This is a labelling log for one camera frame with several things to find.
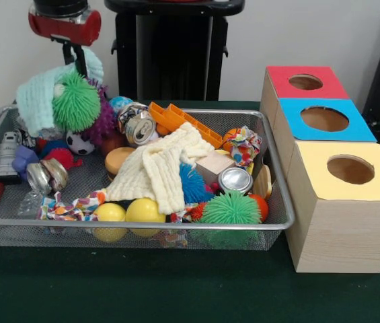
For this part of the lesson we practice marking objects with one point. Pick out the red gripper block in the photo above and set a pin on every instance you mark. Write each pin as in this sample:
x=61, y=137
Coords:
x=90, y=28

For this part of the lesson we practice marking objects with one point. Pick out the light blue cloth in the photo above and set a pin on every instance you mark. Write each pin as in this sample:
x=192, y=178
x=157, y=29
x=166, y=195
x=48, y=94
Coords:
x=36, y=97

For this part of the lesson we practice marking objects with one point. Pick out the cream knitted cloth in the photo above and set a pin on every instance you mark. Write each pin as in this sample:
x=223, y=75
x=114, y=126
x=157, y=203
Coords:
x=156, y=168

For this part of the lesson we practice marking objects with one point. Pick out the clear mesh bin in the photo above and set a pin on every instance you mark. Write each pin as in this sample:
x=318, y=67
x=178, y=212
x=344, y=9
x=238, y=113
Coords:
x=270, y=232

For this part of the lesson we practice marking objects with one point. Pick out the wooden box with three holes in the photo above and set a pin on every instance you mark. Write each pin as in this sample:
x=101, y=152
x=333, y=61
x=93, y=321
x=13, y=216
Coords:
x=341, y=235

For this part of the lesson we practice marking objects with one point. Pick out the green spiky toy with eyes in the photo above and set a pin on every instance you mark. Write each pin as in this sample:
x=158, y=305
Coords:
x=77, y=104

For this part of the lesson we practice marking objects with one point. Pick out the small globe ball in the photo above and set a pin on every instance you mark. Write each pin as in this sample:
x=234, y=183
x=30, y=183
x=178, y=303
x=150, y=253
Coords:
x=120, y=102

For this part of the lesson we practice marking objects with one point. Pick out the purple bumpy ball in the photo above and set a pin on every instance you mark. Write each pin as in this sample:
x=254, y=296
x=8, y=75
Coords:
x=104, y=121

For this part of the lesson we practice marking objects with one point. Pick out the small soccer ball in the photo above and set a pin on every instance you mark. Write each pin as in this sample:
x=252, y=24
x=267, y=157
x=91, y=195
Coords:
x=80, y=144

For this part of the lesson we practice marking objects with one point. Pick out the silver drink can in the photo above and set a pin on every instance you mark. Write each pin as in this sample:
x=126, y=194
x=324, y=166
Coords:
x=46, y=175
x=235, y=180

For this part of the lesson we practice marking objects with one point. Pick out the orange plastic block tray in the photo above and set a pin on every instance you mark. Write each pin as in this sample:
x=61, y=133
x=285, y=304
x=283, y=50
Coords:
x=189, y=122

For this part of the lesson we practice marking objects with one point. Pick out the colourful patterned cloth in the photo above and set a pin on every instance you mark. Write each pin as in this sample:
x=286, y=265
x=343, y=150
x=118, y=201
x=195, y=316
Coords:
x=58, y=207

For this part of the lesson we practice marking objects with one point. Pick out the yellow ball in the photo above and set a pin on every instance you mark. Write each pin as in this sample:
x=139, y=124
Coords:
x=145, y=210

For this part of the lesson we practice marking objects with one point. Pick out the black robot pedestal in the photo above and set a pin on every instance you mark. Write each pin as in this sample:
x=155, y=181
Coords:
x=162, y=50

